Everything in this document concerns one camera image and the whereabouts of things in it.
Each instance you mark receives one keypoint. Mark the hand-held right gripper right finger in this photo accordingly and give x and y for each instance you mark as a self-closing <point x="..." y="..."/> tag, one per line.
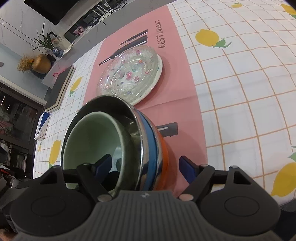
<point x="187" y="170"/>

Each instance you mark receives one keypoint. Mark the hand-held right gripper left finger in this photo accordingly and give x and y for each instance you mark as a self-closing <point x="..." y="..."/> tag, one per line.
<point x="104" y="166"/>

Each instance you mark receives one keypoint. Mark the orange steel bowl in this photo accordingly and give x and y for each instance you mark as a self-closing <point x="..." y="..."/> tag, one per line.
<point x="161" y="157"/>

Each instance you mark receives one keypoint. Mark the green ceramic bowl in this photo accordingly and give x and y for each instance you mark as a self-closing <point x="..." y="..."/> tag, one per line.
<point x="92" y="139"/>

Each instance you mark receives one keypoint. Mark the blue steel bowl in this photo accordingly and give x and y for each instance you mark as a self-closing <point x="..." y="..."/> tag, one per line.
<point x="148" y="148"/>

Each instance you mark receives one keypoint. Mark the white fruit-print plate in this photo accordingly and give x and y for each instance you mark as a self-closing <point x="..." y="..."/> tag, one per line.
<point x="150" y="85"/>

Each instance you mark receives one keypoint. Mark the blue and white box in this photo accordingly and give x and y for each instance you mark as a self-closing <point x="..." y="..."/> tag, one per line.
<point x="42" y="127"/>

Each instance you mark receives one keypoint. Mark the pink placemat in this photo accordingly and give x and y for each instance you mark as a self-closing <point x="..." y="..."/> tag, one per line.
<point x="175" y="92"/>

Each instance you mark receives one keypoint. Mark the black book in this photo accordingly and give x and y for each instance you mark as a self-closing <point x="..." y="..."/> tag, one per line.
<point x="61" y="88"/>

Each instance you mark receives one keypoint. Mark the dark glass cabinet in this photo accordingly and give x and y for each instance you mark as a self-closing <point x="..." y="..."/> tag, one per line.
<point x="16" y="127"/>

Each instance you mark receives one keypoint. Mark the pink basket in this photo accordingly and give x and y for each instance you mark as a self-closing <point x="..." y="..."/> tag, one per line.
<point x="56" y="72"/>

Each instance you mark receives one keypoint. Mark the gold vase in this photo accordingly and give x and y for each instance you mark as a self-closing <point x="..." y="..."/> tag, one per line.
<point x="41" y="63"/>

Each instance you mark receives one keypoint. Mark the blue glass vase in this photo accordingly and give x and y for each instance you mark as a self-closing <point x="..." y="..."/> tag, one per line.
<point x="57" y="52"/>

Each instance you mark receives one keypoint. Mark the dried yellow flowers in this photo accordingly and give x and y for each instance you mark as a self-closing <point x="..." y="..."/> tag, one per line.
<point x="24" y="63"/>

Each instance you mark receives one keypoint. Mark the pink photo card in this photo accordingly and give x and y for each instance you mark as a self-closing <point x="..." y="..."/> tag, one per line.
<point x="78" y="31"/>

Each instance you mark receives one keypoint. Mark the green leafy plant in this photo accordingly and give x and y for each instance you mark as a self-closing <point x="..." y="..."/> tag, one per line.
<point x="45" y="39"/>

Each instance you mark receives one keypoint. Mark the white router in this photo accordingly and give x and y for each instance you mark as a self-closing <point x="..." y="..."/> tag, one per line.
<point x="101" y="8"/>

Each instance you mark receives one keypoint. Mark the black television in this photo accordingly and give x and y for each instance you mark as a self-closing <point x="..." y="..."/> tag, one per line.
<point x="57" y="9"/>

